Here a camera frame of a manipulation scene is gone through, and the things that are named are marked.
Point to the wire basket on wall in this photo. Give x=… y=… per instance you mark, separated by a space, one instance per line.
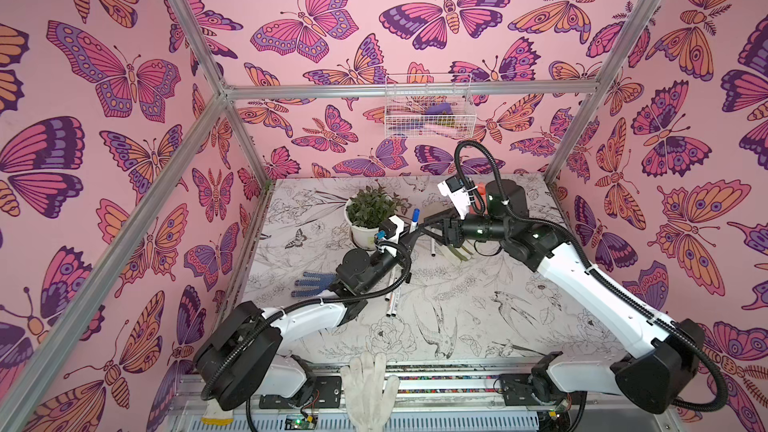
x=421 y=109

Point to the green circuit board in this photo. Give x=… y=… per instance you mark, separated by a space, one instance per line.
x=298 y=422

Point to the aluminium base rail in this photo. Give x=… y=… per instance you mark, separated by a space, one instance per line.
x=468 y=396

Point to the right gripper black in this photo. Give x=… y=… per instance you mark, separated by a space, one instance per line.
x=450 y=231

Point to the blue dotted knit glove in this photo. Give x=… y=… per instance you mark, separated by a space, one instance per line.
x=311 y=284

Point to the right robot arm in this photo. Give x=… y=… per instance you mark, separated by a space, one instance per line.
x=662 y=363

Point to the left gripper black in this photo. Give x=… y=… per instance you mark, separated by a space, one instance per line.
x=404 y=244

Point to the blue dotted glove on rail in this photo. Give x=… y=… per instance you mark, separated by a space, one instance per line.
x=218 y=419

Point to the potted green plant white pot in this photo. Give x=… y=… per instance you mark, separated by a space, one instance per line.
x=366 y=211

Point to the white knit glove front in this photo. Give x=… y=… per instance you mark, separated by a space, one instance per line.
x=369 y=396

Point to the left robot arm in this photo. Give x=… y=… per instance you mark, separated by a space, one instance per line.
x=247 y=353

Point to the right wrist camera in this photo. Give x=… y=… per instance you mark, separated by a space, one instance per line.
x=461 y=197

